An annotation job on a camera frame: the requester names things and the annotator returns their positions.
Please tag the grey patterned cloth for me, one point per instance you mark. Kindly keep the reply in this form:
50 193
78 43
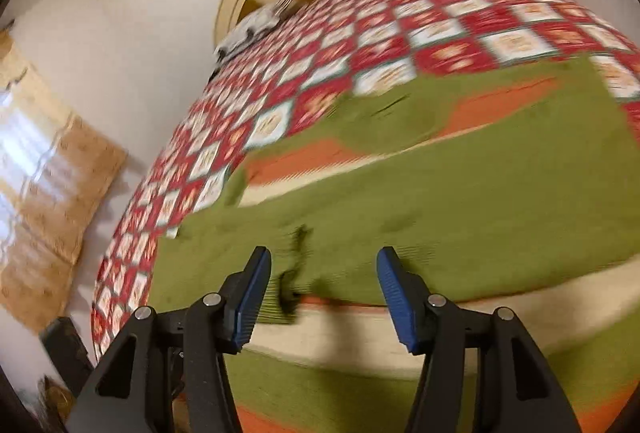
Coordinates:
250 30

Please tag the tan patterned curtain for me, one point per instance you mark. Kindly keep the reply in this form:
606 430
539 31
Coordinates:
50 193

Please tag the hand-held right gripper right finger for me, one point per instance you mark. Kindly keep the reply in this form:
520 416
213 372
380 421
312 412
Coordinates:
395 298

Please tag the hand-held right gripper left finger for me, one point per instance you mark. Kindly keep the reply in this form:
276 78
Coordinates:
250 303

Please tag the dark wooden furniture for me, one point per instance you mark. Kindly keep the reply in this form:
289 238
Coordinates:
67 353

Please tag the green striped knit sweater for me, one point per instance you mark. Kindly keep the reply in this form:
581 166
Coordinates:
450 213

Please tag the red white patchwork quilt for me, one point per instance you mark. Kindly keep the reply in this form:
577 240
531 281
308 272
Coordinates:
400 48

